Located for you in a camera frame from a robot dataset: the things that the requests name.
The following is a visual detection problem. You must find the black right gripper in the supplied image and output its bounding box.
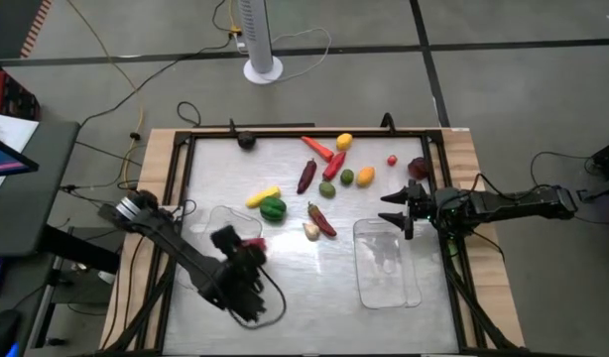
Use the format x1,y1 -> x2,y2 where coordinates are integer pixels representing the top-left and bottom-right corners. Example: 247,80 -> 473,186
377,178 -> 442,241

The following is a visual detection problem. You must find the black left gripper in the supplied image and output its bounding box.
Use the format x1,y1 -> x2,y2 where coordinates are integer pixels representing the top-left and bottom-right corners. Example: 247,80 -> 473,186
210,225 -> 269,323

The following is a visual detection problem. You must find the dark red apple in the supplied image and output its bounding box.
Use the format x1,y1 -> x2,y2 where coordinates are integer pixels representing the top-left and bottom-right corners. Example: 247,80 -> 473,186
407,157 -> 430,180

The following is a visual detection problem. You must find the orange mango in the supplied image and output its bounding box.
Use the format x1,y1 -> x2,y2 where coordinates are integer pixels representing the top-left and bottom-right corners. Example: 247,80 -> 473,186
355,166 -> 377,188

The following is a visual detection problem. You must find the green bell pepper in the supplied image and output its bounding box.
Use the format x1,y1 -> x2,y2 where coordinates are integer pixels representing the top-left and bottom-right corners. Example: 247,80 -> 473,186
259,195 -> 288,223

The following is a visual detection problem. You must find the yellow corn cob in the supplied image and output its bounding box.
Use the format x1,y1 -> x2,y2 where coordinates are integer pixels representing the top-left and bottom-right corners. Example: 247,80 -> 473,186
245,185 -> 282,209

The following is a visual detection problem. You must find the bright red chili pepper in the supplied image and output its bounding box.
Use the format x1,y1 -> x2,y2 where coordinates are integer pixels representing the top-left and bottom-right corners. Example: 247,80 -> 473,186
321,151 -> 347,182

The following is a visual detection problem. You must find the dark red chili pepper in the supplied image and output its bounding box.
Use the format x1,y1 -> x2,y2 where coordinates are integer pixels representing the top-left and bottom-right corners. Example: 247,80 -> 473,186
306,201 -> 338,238

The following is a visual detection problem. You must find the purple eggplant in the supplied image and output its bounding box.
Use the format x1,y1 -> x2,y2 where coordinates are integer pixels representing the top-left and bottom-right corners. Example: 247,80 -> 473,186
296,158 -> 318,195

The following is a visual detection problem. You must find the orange carrot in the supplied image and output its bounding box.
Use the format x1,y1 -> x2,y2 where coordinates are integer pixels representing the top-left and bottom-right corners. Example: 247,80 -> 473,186
301,135 -> 335,164

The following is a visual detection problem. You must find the clear plastic bin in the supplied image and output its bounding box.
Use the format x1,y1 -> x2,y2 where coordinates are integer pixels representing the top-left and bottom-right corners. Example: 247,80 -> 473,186
352,216 -> 424,310
178,204 -> 265,298

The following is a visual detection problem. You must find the dark grey desk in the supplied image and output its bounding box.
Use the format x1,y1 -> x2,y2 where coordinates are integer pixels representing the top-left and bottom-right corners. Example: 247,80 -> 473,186
0,111 -> 82,258

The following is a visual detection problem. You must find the white tower fan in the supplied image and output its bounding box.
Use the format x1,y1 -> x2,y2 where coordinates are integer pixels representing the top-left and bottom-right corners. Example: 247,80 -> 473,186
236,0 -> 285,85

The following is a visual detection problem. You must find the computer screen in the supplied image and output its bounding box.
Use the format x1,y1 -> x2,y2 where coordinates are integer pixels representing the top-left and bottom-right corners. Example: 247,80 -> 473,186
0,133 -> 40,179

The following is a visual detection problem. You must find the black computer mouse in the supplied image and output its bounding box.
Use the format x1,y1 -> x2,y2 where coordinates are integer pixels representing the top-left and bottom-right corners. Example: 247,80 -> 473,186
0,309 -> 22,357

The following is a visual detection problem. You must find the white paper sheet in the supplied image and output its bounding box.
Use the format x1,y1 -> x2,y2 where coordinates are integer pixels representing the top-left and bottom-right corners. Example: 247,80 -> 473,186
0,112 -> 40,204

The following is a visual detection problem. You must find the red crate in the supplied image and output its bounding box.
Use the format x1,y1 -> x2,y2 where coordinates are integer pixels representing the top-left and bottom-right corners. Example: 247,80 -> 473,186
0,68 -> 42,121

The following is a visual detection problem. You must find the black mat with orange edge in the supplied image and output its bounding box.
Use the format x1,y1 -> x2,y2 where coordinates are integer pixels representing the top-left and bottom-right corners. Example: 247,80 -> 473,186
0,0 -> 54,60

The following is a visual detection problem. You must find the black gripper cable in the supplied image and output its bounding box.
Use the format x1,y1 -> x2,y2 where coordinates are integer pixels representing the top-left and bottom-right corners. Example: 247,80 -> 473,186
224,265 -> 288,330

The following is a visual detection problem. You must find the black aluminium table frame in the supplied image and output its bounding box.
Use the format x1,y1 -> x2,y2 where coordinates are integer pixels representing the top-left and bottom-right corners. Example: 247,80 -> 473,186
98,126 -> 527,357

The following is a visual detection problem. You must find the thin black cable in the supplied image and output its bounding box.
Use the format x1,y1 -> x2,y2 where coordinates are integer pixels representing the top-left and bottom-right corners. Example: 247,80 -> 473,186
529,151 -> 604,188

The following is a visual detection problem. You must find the looped black cable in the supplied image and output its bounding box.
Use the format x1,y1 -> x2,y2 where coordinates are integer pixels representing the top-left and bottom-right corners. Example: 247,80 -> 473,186
177,100 -> 202,128

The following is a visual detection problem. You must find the yellow cable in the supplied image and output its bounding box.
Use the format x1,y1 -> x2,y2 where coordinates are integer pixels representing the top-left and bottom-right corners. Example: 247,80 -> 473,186
65,0 -> 145,189

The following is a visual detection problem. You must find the white cable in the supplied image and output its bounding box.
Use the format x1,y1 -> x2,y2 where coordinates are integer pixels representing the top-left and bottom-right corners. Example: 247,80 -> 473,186
270,27 -> 333,83

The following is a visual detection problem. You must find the long black floor cable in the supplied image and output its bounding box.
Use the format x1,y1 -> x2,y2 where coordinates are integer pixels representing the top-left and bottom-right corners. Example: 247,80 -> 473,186
78,0 -> 236,129

